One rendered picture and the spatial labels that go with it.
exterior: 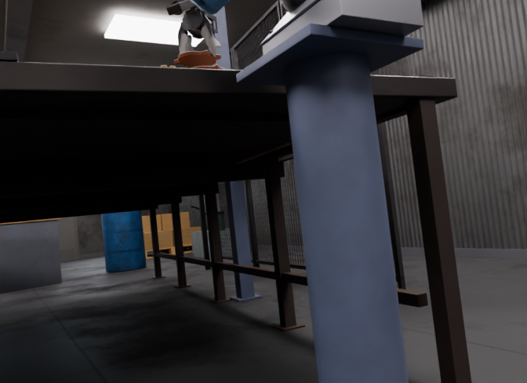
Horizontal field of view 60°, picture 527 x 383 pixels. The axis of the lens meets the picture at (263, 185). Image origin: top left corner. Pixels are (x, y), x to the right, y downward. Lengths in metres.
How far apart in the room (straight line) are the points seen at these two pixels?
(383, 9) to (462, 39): 3.58
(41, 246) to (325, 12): 5.45
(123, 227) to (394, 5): 5.77
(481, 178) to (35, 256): 4.77
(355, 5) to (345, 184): 0.30
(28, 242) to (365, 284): 5.35
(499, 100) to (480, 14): 0.73
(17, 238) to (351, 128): 5.34
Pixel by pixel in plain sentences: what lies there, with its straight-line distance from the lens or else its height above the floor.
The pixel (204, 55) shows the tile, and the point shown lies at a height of 1.03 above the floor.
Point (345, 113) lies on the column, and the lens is 0.86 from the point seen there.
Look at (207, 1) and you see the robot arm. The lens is 0.96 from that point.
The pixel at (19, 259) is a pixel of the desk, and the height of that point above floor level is 0.34.
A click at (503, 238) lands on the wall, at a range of 4.18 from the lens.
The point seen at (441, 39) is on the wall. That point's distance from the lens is 4.56.
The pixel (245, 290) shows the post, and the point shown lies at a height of 0.06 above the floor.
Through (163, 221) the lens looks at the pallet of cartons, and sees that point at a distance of 8.85.
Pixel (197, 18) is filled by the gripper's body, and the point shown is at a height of 1.15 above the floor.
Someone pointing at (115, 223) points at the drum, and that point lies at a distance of 6.42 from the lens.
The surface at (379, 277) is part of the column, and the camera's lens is 0.87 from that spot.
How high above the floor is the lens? 0.57
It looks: 3 degrees up
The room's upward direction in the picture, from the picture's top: 6 degrees counter-clockwise
